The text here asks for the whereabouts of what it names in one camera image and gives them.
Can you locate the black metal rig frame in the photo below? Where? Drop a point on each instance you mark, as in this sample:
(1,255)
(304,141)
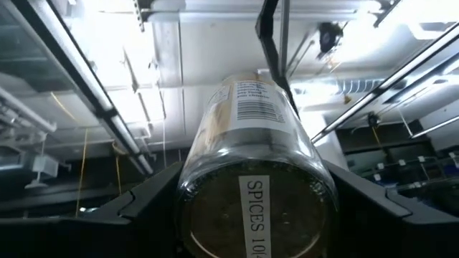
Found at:
(107,115)

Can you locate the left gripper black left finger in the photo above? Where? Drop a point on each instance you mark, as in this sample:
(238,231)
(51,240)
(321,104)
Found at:
(157,200)

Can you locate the glass jar of brown spice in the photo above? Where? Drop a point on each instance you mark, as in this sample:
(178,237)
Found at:
(251,143)

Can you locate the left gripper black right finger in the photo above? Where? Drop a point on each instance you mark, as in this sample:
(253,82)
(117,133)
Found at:
(358,208)

